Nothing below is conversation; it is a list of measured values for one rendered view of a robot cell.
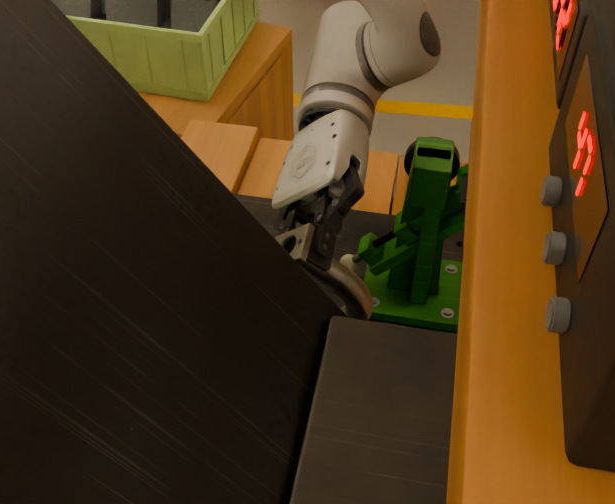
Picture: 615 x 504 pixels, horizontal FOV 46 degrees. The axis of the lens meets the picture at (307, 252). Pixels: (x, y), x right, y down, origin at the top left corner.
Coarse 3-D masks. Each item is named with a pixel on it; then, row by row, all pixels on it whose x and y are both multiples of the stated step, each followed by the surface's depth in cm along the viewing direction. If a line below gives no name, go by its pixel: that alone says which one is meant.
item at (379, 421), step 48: (336, 336) 63; (384, 336) 63; (432, 336) 63; (336, 384) 59; (384, 384) 59; (432, 384) 59; (336, 432) 56; (384, 432) 56; (432, 432) 56; (336, 480) 54; (384, 480) 54; (432, 480) 54
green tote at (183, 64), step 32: (224, 0) 165; (256, 0) 189; (96, 32) 160; (128, 32) 158; (160, 32) 156; (192, 32) 155; (224, 32) 169; (128, 64) 164; (160, 64) 162; (192, 64) 160; (224, 64) 172; (192, 96) 166
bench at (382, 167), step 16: (272, 144) 141; (288, 144) 141; (256, 160) 137; (272, 160) 137; (368, 160) 137; (384, 160) 137; (400, 160) 138; (256, 176) 134; (272, 176) 134; (368, 176) 134; (384, 176) 134; (400, 176) 134; (240, 192) 131; (256, 192) 131; (272, 192) 131; (368, 192) 131; (384, 192) 131; (400, 192) 131; (352, 208) 128; (368, 208) 128; (384, 208) 128; (400, 208) 128
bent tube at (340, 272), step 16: (288, 240) 72; (304, 240) 69; (304, 256) 68; (320, 272) 71; (336, 272) 72; (352, 272) 74; (336, 288) 73; (352, 288) 74; (368, 288) 76; (352, 304) 75; (368, 304) 76
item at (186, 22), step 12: (168, 0) 179; (180, 0) 172; (192, 0) 172; (204, 0) 172; (168, 12) 180; (180, 12) 173; (192, 12) 173; (204, 12) 172; (180, 24) 175; (192, 24) 174
